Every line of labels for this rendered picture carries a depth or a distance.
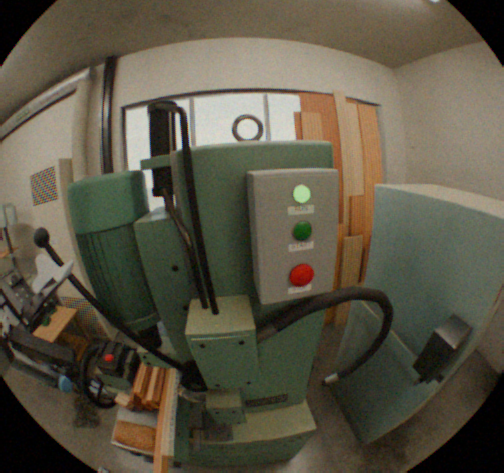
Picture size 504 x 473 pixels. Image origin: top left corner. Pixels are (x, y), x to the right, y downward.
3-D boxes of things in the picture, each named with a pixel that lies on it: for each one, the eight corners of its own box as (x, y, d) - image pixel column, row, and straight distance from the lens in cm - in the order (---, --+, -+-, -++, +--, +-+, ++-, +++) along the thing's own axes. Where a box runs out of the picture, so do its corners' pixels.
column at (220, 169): (230, 365, 85) (196, 156, 50) (288, 356, 86) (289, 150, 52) (235, 415, 74) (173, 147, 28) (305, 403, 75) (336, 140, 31)
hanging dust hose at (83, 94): (90, 234, 212) (81, 88, 230) (103, 232, 201) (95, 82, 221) (80, 240, 199) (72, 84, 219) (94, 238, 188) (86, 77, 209)
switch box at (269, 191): (253, 281, 32) (245, 171, 27) (316, 271, 34) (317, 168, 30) (260, 306, 27) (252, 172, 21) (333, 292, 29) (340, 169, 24)
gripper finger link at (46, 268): (54, 233, 37) (19, 273, 37) (77, 261, 35) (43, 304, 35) (57, 240, 39) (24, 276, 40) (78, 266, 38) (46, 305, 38)
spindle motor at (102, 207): (122, 290, 64) (95, 179, 57) (177, 289, 57) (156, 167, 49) (96, 329, 53) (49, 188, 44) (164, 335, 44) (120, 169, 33)
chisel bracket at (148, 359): (151, 352, 71) (141, 334, 66) (194, 354, 67) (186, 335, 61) (146, 370, 67) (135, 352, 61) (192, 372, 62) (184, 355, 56)
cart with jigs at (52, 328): (67, 340, 277) (40, 293, 249) (102, 350, 238) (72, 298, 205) (43, 379, 257) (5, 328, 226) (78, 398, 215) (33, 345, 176)
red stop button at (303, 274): (288, 286, 26) (288, 264, 24) (311, 282, 27) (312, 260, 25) (290, 290, 25) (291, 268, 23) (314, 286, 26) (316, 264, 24)
